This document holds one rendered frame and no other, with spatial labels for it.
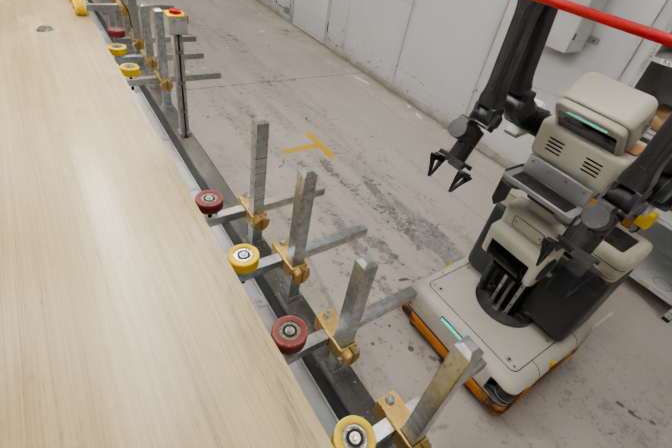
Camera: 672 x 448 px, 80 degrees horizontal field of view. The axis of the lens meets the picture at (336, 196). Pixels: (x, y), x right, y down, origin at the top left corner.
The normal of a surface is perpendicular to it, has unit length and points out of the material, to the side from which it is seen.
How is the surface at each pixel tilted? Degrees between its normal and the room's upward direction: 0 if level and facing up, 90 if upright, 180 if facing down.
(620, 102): 42
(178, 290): 0
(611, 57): 90
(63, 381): 0
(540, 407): 0
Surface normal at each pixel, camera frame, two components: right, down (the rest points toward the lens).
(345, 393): 0.16, -0.78
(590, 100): -0.44, -0.41
